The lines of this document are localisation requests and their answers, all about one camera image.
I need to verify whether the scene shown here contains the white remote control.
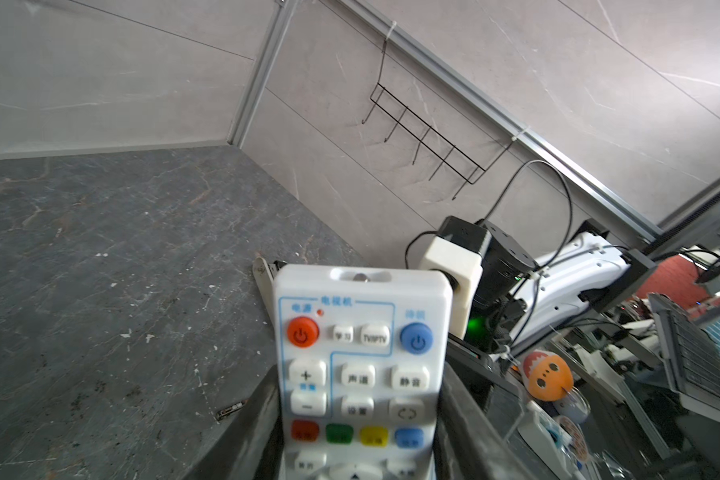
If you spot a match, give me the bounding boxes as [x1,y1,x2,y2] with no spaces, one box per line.
[272,264,453,479]

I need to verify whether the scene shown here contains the AAA battery right one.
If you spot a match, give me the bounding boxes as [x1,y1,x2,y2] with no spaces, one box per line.
[215,399,248,422]

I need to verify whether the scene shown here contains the black wire hook rack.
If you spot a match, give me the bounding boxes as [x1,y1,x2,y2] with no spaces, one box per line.
[360,38,518,201]

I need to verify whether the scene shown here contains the orange face ball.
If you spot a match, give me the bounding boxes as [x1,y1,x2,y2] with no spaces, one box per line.
[521,350,574,402]

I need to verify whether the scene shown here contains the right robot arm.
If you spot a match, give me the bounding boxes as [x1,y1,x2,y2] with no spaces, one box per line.
[418,216,657,354]

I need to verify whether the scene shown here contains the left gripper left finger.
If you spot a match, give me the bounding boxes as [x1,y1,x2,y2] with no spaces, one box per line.
[185,366,284,479]

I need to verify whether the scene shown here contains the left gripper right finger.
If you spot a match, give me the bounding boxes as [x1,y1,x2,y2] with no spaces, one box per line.
[433,364,534,480]

